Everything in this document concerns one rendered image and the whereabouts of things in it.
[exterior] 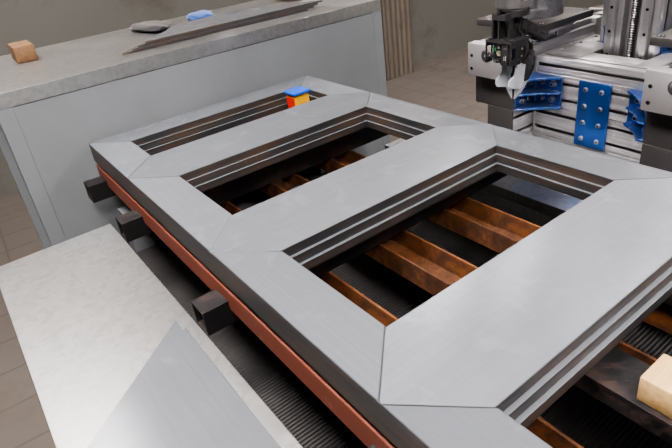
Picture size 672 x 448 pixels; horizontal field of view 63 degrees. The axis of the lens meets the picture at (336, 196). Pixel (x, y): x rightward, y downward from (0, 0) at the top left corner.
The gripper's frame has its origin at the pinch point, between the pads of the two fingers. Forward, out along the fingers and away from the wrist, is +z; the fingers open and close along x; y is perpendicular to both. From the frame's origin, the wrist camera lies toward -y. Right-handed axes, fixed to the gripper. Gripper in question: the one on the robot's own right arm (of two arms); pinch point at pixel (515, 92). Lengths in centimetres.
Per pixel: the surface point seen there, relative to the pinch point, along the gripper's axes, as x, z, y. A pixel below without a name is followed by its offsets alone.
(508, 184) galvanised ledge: 0.1, 24.3, 1.7
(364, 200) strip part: 6, 6, 53
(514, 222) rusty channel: 15.8, 21.1, 20.2
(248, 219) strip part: -5, 6, 72
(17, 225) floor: -249, 93, 104
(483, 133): 2.0, 5.5, 14.1
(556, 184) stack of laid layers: 24.4, 9.4, 19.0
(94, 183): -72, 15, 86
